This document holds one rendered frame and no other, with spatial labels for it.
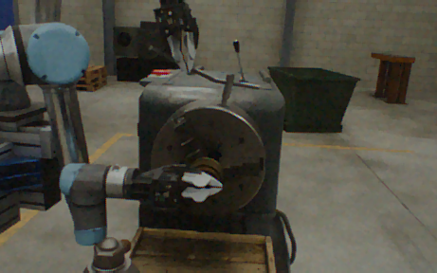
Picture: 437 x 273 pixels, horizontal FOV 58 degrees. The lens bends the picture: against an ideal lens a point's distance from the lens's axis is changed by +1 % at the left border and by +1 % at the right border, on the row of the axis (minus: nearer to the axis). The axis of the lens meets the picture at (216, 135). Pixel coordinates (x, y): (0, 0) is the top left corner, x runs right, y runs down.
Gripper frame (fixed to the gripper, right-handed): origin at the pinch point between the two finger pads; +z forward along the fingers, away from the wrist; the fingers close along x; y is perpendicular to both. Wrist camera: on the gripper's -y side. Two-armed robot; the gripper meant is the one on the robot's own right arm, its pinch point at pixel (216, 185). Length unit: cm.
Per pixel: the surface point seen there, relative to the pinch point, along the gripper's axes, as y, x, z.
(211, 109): -15.0, 14.8, -3.1
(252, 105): -31.2, 13.3, 7.9
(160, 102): -30.4, 12.7, -19.9
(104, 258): 44.6, 8.7, -10.3
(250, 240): -8.8, -18.7, 9.2
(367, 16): -1022, 77, 319
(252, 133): -15.2, 9.1, 7.9
